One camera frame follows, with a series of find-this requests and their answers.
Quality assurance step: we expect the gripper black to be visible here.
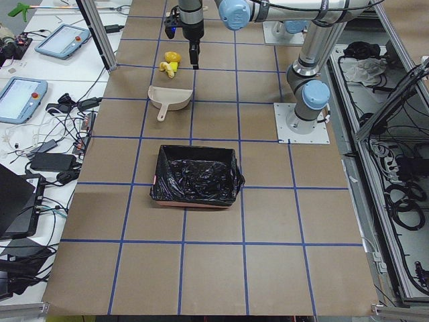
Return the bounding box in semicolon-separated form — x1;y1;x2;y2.
178;0;204;70

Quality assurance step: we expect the beige plastic dustpan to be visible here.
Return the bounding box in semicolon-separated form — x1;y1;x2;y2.
147;85;193;122

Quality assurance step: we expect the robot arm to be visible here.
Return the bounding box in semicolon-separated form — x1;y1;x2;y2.
216;1;370;124

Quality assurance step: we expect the pink bin black liner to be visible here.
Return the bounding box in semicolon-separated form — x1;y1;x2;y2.
150;145;245;209

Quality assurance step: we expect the potato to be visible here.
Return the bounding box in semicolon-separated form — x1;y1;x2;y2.
164;51;182;64

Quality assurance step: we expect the yellow sponge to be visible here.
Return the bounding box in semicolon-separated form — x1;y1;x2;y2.
169;62;178;72

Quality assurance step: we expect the peanut-shaped bread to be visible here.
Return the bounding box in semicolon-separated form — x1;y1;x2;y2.
159;62;176;78

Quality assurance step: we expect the blue teach pendant far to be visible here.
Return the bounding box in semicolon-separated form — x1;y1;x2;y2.
35;24;90;60

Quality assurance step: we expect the blue teach pendant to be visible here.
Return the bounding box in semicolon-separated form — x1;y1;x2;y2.
1;76;48;124
35;24;90;60

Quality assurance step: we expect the white crumpled cloth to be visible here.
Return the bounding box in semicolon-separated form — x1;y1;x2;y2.
344;58;387;87

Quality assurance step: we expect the blue teach pendant near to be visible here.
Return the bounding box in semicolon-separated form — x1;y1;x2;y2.
1;76;48;124

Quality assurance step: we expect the black power adapter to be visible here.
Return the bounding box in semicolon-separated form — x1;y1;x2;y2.
30;153;76;172

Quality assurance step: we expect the black laptop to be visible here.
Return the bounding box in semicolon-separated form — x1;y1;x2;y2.
1;166;46;240

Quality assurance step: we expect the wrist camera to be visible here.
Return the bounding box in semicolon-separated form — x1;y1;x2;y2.
164;6;182;40

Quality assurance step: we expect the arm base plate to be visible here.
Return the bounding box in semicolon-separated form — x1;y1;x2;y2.
263;20;309;46
273;103;330;145

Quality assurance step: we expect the aluminium frame post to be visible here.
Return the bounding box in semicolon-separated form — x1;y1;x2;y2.
76;0;117;72

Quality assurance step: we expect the green-handled grabber tool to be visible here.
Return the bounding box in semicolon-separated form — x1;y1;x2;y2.
7;3;78;19

